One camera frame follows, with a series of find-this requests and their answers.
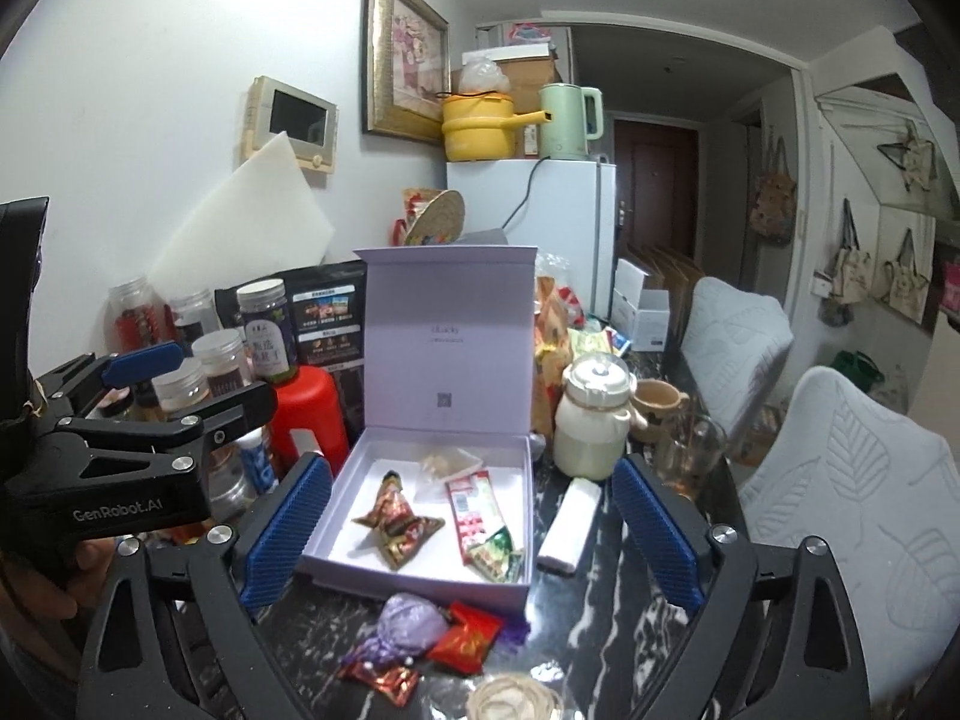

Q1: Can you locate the purple label jar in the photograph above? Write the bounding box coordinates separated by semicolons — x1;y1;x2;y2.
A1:
236;279;293;383

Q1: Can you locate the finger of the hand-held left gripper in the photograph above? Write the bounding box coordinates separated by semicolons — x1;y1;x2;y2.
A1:
56;382;278;466
34;341;185;413

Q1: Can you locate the brown ceramic mug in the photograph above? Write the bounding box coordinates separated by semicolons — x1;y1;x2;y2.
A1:
628;379;689;443

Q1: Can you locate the woven straw fan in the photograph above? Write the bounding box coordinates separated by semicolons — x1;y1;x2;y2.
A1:
405;190;466;247

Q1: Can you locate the long red snack packet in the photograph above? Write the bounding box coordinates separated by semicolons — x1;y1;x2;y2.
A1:
445;470;505;563

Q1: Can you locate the blue tube white cap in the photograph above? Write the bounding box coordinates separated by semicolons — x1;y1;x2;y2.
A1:
244;427;279;493

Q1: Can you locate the dark wooden door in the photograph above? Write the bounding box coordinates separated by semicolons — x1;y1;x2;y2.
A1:
615;120;700;256

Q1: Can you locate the purple candy wrapper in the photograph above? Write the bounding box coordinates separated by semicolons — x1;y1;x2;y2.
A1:
360;592;451;665

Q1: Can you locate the cream tote bag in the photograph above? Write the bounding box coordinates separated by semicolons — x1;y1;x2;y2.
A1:
823;199;877;307
879;229;937;320

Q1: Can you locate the wall intercom panel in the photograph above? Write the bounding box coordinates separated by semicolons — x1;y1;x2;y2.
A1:
241;76;338;175

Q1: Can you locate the green bag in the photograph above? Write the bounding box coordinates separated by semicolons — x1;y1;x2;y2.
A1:
832;350;886;395

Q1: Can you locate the white lid clear jar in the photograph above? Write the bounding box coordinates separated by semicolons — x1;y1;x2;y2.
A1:
169;289;219;343

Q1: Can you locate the glass cup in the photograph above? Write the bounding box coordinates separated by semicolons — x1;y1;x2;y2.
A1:
656;414;727;500

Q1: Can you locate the white cardboard carton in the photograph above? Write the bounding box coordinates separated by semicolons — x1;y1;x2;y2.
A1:
611;259;671;352

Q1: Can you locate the gold patterned candy packet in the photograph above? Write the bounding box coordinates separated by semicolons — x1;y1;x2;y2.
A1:
351;469;446;569

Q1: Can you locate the brown printed tote bag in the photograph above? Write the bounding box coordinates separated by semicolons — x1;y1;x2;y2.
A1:
754;136;796;247

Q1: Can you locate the red label clear jar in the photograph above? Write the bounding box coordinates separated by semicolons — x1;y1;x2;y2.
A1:
107;275;170;350

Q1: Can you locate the white fridge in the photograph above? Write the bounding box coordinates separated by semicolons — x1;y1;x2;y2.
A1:
446;157;617;320

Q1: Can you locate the clear zip bag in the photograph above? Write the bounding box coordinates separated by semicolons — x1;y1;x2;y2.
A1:
415;448;481;503

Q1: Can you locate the red canister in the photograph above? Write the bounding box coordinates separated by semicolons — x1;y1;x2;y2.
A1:
266;364;350;478

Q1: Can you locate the cardboard box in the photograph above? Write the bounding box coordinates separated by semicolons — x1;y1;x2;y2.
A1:
450;41;560;95

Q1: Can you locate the white foam board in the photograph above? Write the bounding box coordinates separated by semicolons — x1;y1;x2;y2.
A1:
146;131;336;293

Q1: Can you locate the green snack packet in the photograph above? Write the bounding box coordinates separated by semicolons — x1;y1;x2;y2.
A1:
465;527;524;584

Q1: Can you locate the grey leaf-pattern chair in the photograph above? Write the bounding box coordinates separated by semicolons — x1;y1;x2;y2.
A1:
739;367;960;706
679;277;794;458

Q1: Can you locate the green electric kettle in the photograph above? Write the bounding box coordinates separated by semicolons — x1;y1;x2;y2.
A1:
538;84;605;161

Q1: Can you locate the white ceramic lidded pot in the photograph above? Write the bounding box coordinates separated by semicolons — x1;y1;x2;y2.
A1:
553;355;635;479

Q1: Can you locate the white tissue pack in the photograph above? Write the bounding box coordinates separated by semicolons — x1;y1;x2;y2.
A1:
538;478;603;575

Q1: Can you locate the yellow pot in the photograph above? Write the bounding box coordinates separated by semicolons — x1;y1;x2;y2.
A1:
441;92;547;163

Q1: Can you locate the brown label jar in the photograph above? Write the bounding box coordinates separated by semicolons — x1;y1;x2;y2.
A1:
191;330;252;398

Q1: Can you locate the black printed pouch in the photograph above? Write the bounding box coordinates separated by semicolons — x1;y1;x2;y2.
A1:
274;261;368;452

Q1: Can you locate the lavender gift box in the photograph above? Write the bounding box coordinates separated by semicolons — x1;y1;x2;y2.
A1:
296;244;539;612

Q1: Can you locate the gold framed picture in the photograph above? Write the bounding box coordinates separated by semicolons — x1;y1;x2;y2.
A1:
362;0;451;145

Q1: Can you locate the brown candy packet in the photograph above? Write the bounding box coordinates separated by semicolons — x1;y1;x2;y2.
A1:
337;660;421;707

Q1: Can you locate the cream coiled cable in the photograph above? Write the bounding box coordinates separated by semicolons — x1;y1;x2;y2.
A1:
466;673;565;720

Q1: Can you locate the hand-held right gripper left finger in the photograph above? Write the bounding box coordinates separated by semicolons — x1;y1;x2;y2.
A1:
75;454;335;720

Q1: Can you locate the orange snack bag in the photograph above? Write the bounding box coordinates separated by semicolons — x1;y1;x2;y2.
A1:
534;277;586;391

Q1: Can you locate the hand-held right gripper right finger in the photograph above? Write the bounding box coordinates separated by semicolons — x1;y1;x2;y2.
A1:
613;456;878;720

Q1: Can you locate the person's left hand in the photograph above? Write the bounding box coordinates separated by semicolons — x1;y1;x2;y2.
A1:
0;538;118;653

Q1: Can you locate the red candy packet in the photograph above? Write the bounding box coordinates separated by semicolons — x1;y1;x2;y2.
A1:
427;602;503;674

